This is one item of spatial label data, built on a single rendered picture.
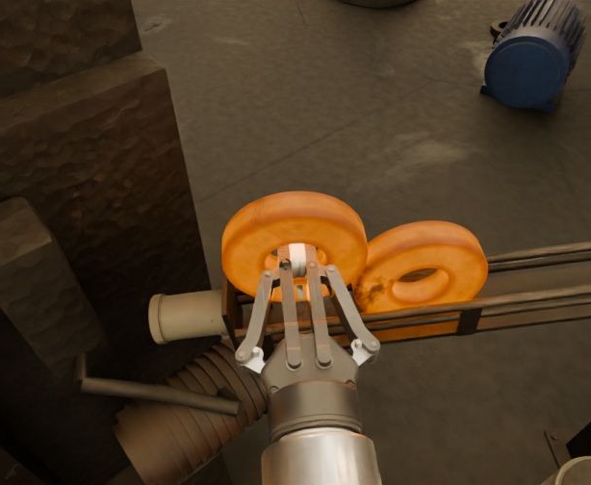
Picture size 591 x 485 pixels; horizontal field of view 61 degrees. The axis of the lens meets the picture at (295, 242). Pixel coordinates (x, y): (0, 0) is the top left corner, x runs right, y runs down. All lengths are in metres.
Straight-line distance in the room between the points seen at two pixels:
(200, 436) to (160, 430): 0.06
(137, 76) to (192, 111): 1.53
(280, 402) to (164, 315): 0.24
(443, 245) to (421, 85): 1.84
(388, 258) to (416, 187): 1.28
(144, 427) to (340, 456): 0.39
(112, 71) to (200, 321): 0.31
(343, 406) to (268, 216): 0.18
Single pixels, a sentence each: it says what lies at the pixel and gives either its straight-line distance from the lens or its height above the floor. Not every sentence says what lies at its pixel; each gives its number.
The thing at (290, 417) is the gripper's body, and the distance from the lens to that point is 0.40.
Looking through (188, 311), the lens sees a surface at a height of 0.69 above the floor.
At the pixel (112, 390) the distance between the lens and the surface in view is 0.69.
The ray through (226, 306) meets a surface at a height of 0.72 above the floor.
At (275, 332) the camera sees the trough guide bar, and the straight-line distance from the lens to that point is 0.60.
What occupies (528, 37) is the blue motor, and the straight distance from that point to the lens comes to 2.11.
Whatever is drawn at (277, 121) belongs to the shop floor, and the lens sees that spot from 2.07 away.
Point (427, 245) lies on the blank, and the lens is 0.54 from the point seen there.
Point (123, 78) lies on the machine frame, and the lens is 0.65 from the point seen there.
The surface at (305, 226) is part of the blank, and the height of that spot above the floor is 0.83.
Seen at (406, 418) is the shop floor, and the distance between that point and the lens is 1.31.
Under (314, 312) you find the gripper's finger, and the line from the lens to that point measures 0.46.
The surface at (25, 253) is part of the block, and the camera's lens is 0.58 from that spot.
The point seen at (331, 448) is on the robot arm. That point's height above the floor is 0.82.
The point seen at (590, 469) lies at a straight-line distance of 0.79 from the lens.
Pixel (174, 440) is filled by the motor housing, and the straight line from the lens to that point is 0.73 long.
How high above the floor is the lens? 1.18
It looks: 48 degrees down
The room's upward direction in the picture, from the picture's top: straight up
